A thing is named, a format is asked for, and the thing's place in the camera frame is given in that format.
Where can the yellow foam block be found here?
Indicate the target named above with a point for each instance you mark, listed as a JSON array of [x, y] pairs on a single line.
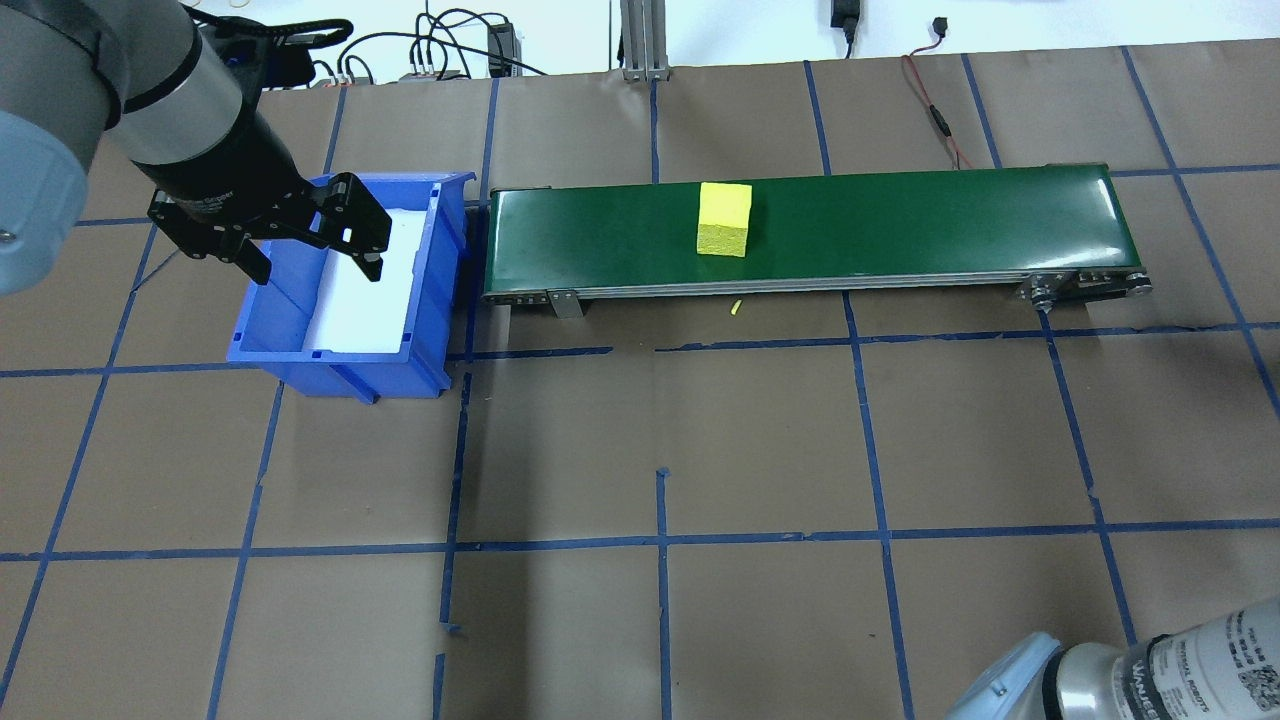
[[724, 220]]

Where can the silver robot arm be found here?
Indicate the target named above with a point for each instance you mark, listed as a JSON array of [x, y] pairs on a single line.
[[1150, 670], [60, 90]]

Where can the white foam pad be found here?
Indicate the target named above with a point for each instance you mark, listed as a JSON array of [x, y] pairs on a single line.
[[370, 310]]

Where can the blue plastic storage bin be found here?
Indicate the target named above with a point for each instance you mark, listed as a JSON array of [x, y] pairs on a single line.
[[400, 375]]

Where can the black power adapter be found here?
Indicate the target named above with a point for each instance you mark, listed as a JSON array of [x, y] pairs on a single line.
[[846, 18], [501, 45]]

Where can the green conveyor belt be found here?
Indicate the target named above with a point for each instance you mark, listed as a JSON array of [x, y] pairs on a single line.
[[900, 225]]

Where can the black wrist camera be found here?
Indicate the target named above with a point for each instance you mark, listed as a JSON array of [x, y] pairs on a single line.
[[285, 45]]

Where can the aluminium profile post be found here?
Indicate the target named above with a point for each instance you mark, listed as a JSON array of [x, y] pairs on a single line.
[[645, 40]]

